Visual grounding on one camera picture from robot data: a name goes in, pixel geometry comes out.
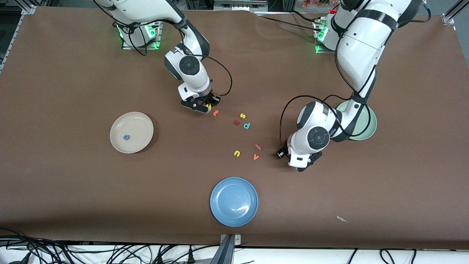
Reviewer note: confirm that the green plate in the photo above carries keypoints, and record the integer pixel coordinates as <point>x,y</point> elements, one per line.
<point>370,124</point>

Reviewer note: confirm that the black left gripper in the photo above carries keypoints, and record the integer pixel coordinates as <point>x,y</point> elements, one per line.
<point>285,148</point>

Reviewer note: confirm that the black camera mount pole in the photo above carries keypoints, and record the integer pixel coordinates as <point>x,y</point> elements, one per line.
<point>224,255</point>

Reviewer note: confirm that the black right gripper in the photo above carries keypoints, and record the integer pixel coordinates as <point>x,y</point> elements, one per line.
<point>210,98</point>

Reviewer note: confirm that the metal table clamp bracket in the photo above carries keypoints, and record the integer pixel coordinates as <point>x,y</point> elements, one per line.
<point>237,240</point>

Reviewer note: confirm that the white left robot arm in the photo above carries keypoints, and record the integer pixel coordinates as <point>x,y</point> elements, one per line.
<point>362,47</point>

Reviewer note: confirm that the grey power strip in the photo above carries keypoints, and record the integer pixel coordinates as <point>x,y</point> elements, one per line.
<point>238,5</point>

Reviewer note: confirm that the orange artificial flowers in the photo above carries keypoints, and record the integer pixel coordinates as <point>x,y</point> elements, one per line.
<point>311,3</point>

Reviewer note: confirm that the long aluminium frame profile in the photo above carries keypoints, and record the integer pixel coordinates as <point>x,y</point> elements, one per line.
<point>28,10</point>

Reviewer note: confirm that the teal letter p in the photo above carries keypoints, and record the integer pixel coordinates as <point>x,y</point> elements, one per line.
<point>249,125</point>

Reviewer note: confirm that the white paper scrap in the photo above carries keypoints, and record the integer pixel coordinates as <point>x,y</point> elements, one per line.
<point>341,219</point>

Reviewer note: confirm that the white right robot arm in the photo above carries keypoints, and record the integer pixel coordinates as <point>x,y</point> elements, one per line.
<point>190,73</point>

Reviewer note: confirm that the black power plug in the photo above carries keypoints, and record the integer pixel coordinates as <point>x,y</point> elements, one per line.
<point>159,259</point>
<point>190,256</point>

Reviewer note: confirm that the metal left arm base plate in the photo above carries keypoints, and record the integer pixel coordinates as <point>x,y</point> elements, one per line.
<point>318,49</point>

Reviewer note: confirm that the beige brown plate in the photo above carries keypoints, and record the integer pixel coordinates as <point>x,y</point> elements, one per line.
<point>135,143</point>

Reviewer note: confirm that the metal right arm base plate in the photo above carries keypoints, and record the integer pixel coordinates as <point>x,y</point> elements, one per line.
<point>158,40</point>

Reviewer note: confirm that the short aluminium frame profile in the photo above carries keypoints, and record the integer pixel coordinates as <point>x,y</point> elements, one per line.
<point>449,17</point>

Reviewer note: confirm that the blue plate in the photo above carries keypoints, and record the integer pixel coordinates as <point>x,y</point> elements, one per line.
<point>234,201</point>

